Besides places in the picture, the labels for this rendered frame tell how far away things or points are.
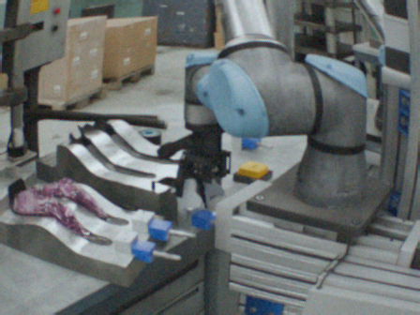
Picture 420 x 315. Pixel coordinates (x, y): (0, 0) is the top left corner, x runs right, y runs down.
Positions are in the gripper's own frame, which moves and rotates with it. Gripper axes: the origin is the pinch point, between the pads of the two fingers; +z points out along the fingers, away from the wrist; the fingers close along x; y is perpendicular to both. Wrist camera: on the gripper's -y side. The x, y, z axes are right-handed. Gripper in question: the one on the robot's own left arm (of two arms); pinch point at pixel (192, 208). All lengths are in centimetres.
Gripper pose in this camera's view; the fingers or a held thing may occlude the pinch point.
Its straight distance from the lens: 140.3
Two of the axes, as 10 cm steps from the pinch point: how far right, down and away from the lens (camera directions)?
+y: 8.1, 2.1, -5.5
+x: 5.9, -2.6, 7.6
